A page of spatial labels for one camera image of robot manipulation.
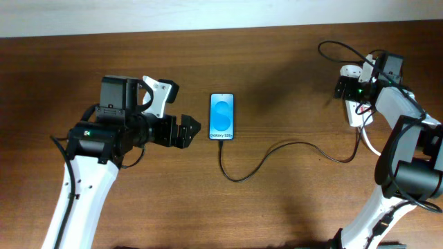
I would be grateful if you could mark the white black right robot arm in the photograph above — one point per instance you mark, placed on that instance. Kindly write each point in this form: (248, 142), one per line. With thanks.
(408, 172)

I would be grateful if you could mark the white power strip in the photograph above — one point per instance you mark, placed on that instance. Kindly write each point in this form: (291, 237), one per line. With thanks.
(354, 114)

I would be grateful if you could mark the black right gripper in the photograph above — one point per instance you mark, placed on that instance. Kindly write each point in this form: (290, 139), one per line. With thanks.
(345, 87)

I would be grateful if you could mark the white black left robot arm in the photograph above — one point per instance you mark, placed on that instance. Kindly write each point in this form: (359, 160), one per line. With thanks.
(130, 114)

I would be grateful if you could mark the blue Galaxy smartphone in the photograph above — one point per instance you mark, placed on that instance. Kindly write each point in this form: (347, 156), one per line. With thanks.
(221, 124)

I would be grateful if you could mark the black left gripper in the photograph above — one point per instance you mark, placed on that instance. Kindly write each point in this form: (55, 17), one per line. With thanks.
(181, 136)

